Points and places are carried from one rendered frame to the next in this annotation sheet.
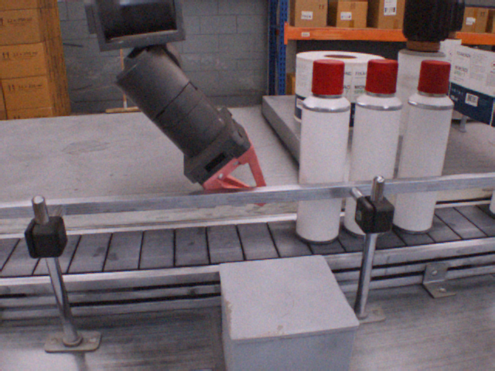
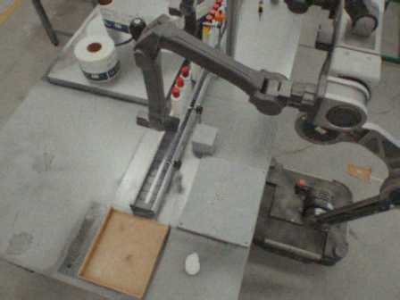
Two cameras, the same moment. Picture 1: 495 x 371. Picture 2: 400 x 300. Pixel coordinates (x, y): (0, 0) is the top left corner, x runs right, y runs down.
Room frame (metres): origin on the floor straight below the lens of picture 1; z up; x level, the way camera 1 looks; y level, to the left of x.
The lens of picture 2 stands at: (-0.10, 0.75, 2.16)
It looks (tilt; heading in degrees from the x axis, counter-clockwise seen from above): 58 degrees down; 296
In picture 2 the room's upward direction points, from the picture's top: 1 degrees counter-clockwise
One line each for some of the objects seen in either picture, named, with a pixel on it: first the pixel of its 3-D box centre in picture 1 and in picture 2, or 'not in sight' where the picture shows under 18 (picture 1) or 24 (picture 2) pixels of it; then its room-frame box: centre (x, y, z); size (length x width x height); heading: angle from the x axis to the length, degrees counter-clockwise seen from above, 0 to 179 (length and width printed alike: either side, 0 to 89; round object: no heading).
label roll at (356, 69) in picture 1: (338, 87); (97, 58); (0.98, -0.21, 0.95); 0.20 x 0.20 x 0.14
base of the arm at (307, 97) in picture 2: not in sight; (304, 96); (-0.08, 0.07, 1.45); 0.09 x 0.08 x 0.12; 97
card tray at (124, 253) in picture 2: not in sight; (125, 249); (0.35, 0.56, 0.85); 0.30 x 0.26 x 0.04; 98
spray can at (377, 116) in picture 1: (373, 151); (181, 95); (0.46, -0.15, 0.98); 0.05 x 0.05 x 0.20
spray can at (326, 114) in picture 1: (322, 154); (177, 104); (0.44, -0.08, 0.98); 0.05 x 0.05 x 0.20
